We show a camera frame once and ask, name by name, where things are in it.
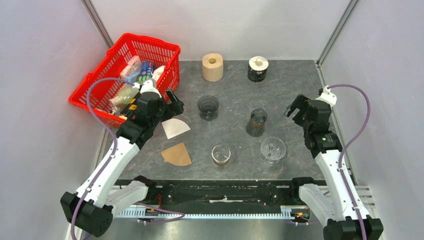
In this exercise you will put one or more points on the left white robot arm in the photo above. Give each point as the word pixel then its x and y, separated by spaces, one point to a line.
pixel 92 207

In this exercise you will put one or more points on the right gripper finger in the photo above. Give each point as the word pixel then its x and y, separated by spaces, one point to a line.
pixel 297 104
pixel 299 118

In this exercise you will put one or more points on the black yellow package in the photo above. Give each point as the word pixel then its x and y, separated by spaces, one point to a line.
pixel 128 109

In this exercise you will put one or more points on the aluminium slotted rail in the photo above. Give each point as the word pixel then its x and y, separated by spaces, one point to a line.
pixel 284 212

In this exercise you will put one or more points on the dark smoked plastic dripper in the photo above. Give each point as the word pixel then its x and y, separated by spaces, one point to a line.
pixel 208 107

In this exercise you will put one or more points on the pale green liquid bottle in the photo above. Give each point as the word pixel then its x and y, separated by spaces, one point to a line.
pixel 123 97

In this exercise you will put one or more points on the white paper coffee filter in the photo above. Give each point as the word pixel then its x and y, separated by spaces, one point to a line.
pixel 174 127

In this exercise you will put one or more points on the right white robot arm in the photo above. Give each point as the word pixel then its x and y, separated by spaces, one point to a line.
pixel 343 215

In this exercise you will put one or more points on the black wrapped paper roll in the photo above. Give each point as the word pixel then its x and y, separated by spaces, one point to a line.
pixel 257 69

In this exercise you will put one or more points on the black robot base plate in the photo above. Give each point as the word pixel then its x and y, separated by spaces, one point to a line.
pixel 223 196

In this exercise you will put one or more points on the white bottle in basket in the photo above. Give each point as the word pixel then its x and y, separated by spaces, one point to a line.
pixel 158 72

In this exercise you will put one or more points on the beige paper roll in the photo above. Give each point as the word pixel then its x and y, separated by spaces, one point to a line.
pixel 212 67

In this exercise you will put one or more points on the dark glass carafe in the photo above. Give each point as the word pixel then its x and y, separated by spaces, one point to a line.
pixel 256 124

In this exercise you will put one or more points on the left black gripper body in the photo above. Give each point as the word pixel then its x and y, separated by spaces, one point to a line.
pixel 161 109

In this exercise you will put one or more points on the blue snack box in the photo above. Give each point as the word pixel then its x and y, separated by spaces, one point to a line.
pixel 146 71

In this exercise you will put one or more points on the brown paper coffee filter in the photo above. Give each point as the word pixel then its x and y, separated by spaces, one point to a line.
pixel 177 155

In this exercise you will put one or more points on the pink white packet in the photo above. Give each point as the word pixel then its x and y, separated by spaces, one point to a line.
pixel 133 66

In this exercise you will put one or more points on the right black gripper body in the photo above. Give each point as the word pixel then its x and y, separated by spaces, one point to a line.
pixel 306 125

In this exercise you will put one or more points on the small glass server cup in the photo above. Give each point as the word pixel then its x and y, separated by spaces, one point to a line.
pixel 221 154

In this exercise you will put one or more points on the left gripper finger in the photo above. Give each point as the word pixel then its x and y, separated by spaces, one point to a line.
pixel 171 110
pixel 175 103

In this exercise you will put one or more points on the clear glass dripper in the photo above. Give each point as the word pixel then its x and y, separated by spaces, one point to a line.
pixel 272 149

